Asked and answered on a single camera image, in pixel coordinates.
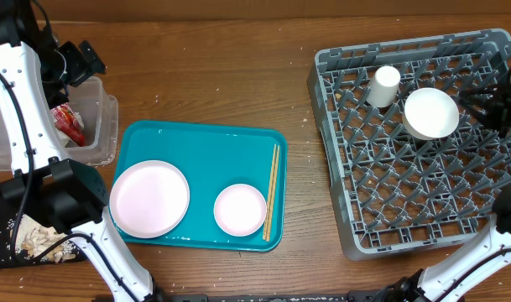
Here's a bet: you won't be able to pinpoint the large pink plate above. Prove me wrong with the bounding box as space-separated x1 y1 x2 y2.
109 160 190 239

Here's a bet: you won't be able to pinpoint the clear plastic waste bin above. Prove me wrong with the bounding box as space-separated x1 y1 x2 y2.
0 76 118 171

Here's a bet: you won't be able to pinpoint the white cup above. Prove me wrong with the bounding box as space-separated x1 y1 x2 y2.
366 65 401 108

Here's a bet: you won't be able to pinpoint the right wooden chopstick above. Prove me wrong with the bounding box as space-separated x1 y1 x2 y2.
266 145 280 242

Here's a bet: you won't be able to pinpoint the rice and peanut scraps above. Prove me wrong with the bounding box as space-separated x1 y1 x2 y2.
15 215 78 263

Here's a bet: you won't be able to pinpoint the red snack wrapper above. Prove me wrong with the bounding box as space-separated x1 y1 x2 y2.
50 103 86 147

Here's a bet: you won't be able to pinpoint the small pink plate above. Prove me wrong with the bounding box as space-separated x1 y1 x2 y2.
213 184 267 237

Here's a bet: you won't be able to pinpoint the black rectangular waste tray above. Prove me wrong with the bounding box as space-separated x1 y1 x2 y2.
0 193 85 268

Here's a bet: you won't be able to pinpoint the white bowl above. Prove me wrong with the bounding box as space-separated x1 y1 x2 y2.
403 88 460 140

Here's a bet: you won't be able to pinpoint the grey plastic dishwasher rack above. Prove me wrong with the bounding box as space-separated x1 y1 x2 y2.
307 29 511 261

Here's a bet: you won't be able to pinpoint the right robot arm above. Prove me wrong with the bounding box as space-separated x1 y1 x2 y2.
371 81 511 302

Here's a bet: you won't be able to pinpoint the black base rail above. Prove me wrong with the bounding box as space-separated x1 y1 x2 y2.
157 290 383 302

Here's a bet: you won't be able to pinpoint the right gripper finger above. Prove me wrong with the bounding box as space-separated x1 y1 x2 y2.
458 86 500 103
461 102 501 128

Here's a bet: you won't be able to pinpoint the left wooden chopstick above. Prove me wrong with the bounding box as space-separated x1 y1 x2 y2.
263 144 278 241

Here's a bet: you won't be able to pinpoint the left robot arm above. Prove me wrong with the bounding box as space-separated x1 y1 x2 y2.
0 0 165 301

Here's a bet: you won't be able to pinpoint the wooden chopstick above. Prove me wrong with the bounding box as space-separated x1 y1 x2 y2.
263 144 278 241
266 145 280 242

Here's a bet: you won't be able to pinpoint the white tissue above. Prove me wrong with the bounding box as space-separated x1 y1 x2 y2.
57 112 84 147

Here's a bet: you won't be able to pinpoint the teal plastic serving tray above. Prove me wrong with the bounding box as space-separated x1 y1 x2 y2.
115 120 288 252

